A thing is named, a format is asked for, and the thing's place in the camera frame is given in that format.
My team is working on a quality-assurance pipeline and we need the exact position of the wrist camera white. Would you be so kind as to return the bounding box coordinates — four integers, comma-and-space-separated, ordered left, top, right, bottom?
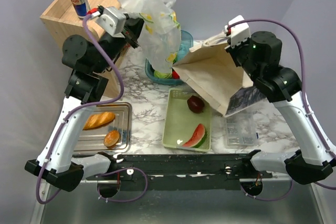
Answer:
224, 15, 251, 48
87, 5, 127, 38

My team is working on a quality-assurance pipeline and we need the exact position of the canvas tote bag with print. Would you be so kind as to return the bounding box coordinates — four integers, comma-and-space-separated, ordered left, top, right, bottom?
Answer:
173, 32, 266, 118

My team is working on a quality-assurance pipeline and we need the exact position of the green toy cabbage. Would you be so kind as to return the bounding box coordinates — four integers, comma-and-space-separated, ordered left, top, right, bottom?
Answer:
154, 70, 172, 79

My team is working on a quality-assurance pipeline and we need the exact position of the orange glazed bread bun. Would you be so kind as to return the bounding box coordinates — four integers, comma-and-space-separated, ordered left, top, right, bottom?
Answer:
103, 130, 120, 148

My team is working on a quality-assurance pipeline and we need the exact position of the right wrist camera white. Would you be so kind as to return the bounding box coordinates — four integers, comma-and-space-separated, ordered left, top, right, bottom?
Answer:
224, 15, 251, 48

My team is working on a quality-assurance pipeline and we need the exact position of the clear plastic compartment box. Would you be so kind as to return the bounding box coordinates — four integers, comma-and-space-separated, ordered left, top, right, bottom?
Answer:
226, 112, 258, 148

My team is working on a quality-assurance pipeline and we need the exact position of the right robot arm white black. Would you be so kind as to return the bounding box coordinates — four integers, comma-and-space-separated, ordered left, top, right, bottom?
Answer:
225, 28, 335, 185

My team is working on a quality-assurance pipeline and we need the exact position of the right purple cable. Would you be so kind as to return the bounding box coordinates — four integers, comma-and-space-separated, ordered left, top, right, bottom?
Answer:
228, 18, 336, 200

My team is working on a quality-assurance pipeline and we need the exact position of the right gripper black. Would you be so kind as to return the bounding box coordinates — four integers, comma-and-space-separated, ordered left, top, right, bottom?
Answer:
224, 33, 260, 82

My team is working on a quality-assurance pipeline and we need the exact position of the red toy pepper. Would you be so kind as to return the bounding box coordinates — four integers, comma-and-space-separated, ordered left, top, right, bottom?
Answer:
172, 70, 180, 79

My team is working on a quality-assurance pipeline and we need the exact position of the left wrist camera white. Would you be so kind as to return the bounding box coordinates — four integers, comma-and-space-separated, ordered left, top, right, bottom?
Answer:
87, 5, 127, 38

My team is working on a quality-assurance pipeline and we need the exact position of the dark red toy apple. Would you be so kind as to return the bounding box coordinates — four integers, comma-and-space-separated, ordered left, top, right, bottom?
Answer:
187, 95, 205, 114

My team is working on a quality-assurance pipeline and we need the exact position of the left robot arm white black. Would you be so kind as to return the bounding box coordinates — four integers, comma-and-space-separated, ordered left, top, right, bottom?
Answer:
25, 18, 144, 192

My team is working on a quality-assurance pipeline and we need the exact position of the wooden shelf unit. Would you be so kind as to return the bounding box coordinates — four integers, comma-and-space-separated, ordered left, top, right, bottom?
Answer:
40, 0, 130, 99

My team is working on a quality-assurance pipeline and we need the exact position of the purple cable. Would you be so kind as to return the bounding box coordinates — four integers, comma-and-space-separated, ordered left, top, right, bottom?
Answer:
35, 14, 149, 205
228, 18, 336, 200

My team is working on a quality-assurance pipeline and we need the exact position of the metal baking tray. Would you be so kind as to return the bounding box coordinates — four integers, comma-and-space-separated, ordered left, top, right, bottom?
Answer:
73, 102, 132, 156

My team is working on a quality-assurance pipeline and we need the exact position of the toy baguette bread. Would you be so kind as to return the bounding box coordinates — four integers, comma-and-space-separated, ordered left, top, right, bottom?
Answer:
83, 112, 115, 130

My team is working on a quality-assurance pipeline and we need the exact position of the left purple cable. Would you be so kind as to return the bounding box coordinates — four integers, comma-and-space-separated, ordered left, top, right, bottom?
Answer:
35, 14, 149, 205

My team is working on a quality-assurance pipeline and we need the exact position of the toy watermelon slice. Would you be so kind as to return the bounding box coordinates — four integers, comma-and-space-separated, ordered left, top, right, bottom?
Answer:
182, 124, 207, 148

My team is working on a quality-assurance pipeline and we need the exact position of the clear plastic grocery bag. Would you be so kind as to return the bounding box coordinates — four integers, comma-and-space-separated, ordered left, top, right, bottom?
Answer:
117, 0, 181, 73

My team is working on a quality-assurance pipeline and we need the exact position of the teal transparent plastic bin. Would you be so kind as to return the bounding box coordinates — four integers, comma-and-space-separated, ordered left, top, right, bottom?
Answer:
145, 30, 194, 86

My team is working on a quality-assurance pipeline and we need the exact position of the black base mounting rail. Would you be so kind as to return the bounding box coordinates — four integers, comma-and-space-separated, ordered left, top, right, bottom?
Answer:
89, 152, 272, 191

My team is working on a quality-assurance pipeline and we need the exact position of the light green plastic basket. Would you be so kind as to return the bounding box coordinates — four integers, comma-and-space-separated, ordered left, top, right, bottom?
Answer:
162, 88, 212, 152

